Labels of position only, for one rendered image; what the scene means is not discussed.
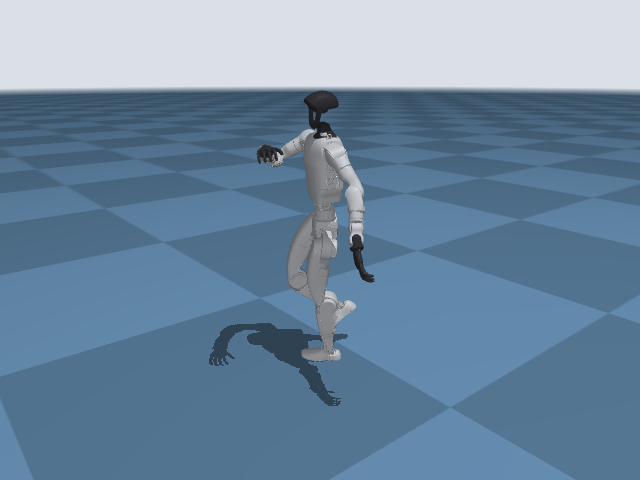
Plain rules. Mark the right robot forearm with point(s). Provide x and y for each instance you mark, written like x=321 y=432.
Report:
x=267 y=159

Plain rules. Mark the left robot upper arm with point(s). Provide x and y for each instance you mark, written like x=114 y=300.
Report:
x=337 y=157

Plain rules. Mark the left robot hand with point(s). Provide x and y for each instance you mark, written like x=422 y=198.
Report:
x=356 y=249

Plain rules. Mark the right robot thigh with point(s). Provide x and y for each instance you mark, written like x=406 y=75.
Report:
x=298 y=252

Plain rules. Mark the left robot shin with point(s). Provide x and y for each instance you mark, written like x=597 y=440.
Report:
x=326 y=320

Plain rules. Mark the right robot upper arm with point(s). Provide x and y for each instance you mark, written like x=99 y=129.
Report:
x=292 y=148

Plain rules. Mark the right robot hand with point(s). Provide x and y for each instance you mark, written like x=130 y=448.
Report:
x=266 y=151

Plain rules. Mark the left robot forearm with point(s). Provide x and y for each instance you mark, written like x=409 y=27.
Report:
x=356 y=211

